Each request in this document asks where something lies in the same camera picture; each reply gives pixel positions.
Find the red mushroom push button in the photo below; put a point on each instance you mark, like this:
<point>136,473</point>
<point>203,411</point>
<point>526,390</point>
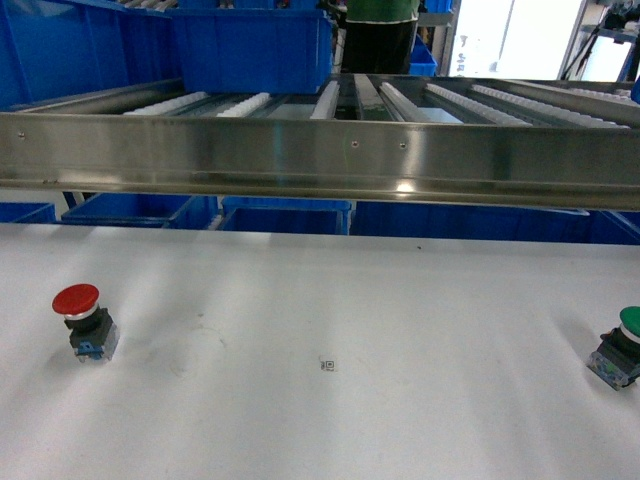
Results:
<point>93,333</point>

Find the green mushroom push button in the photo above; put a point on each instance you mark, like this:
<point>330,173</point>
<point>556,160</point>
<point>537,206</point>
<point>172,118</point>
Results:
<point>616,359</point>

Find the blue bin under shelf middle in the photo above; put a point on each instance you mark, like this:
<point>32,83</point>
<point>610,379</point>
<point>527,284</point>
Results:
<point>285,215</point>

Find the blue bin under shelf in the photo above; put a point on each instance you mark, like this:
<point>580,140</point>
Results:
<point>461,222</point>
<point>285,215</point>
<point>161,211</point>

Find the blue bin under shelf right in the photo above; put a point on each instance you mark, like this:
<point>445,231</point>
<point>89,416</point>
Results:
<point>461,222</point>

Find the blue bin under shelf left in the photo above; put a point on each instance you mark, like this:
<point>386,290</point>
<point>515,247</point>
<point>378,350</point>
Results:
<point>161,211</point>

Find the large blue bin on shelf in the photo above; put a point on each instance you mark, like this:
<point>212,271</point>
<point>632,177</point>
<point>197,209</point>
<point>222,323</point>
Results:
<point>276,51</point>

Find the stainless steel roller shelf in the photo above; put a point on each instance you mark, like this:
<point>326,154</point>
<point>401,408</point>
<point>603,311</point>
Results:
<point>564,144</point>

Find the small QR code sticker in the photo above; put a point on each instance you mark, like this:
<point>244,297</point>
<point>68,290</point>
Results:
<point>328,364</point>

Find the person in green shirt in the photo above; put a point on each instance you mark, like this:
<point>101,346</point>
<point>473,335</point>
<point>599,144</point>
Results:
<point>379,36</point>

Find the blue bin upper left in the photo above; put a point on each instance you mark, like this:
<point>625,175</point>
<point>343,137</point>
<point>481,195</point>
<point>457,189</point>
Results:
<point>53,49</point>

